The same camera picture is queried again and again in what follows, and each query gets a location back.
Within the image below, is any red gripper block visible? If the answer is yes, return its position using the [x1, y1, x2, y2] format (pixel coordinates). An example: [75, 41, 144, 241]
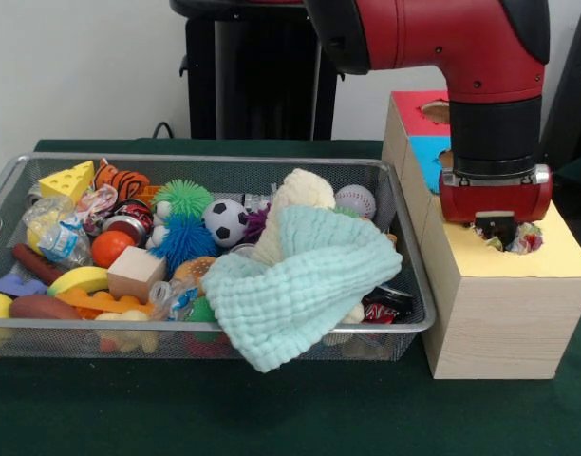
[437, 163, 555, 252]

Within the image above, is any colourful spotted cloth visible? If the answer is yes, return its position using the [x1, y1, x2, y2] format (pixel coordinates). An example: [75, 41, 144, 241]
[475, 221, 544, 256]

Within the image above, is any cream knitted cloth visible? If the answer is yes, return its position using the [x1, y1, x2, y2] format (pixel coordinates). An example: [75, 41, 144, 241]
[247, 168, 365, 325]

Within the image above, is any light blue knitted cloth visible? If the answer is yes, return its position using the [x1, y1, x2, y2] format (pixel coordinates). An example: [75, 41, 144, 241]
[200, 204, 404, 372]

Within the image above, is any wooden box with three holes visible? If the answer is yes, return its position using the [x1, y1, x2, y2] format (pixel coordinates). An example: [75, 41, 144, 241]
[381, 89, 581, 380]

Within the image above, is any shallow mesh bin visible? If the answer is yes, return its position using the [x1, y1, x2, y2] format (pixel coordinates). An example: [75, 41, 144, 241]
[0, 151, 438, 361]

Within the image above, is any dark green tablecloth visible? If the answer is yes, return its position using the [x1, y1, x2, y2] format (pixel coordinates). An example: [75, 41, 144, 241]
[0, 138, 581, 456]
[551, 154, 581, 220]

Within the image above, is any white toy baseball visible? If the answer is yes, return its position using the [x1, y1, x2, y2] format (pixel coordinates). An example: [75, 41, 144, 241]
[334, 184, 377, 220]

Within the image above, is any black and white soccer ball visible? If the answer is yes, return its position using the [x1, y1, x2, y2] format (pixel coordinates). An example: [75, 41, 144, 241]
[203, 199, 250, 248]

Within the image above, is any green spiky ball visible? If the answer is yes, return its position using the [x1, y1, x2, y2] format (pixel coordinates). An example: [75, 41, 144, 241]
[152, 179, 216, 222]

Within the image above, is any blue spiky toy with eyes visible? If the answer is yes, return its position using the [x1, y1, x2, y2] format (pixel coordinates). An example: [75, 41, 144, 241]
[145, 201, 207, 279]

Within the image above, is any orange tiger plush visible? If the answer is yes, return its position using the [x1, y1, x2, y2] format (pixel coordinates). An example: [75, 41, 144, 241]
[91, 158, 151, 200]

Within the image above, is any orange-red ball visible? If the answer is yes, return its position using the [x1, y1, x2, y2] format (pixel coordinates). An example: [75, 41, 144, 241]
[90, 230, 136, 268]

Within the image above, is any yellow toy banana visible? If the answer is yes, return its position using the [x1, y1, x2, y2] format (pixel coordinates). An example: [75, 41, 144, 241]
[47, 266, 110, 298]

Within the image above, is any yellow cheese wedge toy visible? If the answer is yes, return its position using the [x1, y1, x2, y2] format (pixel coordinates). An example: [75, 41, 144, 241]
[38, 160, 96, 199]

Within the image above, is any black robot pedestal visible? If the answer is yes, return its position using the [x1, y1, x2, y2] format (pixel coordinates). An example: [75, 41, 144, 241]
[169, 0, 348, 141]

